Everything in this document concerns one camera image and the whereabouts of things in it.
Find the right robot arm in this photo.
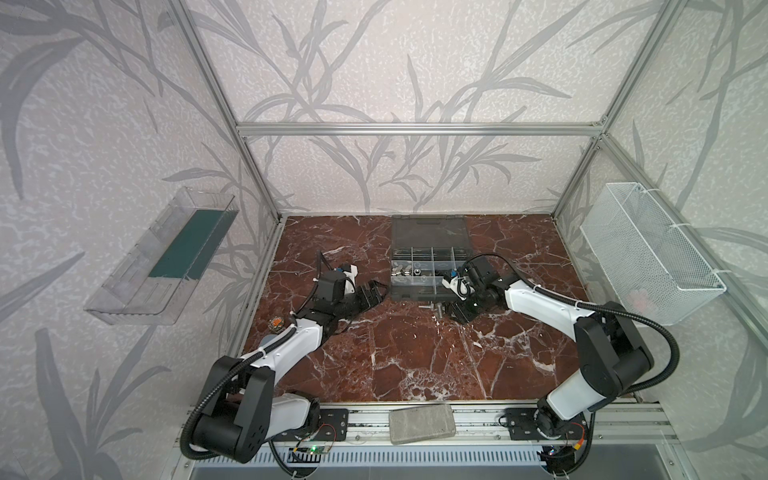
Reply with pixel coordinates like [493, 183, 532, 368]
[442, 254, 681, 438]

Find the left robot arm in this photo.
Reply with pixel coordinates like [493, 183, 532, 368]
[179, 265, 389, 463]

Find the silver bolt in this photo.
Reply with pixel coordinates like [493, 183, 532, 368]
[419, 303, 444, 320]

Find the clear compartment organizer box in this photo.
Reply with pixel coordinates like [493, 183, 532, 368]
[390, 215, 473, 303]

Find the grey stone block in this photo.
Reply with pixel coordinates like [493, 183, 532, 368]
[389, 403, 457, 445]

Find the green mat on shelf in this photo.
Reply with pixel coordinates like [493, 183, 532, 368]
[149, 209, 238, 281]

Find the pink object in basket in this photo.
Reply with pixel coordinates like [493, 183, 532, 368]
[624, 288, 658, 318]

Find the white ventilation grille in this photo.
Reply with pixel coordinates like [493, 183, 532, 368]
[197, 446, 544, 468]

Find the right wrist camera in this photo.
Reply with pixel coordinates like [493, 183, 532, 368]
[442, 270, 469, 300]

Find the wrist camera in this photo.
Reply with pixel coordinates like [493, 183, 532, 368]
[442, 270, 469, 300]
[336, 263, 358, 294]

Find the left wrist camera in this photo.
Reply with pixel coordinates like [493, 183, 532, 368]
[336, 263, 358, 294]

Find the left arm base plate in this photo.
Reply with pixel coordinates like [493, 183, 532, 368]
[296, 407, 349, 441]

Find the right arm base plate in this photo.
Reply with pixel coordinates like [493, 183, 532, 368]
[498, 407, 547, 441]

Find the white wire mesh basket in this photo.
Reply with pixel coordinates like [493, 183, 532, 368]
[580, 182, 727, 326]

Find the clear acrylic wall shelf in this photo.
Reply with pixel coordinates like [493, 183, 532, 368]
[84, 187, 239, 326]

